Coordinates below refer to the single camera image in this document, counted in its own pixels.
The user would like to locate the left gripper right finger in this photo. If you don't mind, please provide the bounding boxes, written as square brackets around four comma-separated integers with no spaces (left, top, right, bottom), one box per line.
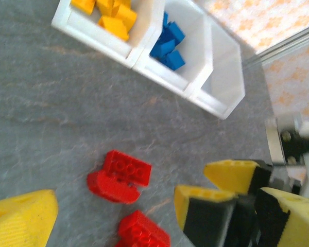
[256,187,309,247]

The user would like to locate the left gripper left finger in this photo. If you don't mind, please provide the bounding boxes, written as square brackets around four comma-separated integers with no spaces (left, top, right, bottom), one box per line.
[0,189,59,247]

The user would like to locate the red lego brick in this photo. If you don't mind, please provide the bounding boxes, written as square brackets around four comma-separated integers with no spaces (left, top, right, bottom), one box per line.
[102,150,152,188]
[115,209,171,247]
[87,169,142,204]

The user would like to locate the yellow lego brick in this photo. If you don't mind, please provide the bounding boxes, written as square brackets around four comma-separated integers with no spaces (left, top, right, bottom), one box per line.
[113,4,138,31]
[97,15,131,42]
[71,0,96,13]
[95,0,119,17]

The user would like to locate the white plastic bin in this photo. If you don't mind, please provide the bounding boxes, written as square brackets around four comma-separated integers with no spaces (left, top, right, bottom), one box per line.
[187,14,246,121]
[132,0,215,100]
[50,0,165,69]

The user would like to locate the grey robot mount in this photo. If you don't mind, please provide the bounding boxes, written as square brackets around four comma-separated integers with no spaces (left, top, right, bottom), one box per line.
[264,112,309,197]

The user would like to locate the aluminium corner post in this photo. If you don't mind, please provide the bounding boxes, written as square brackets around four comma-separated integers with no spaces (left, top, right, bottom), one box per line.
[243,22,309,68]

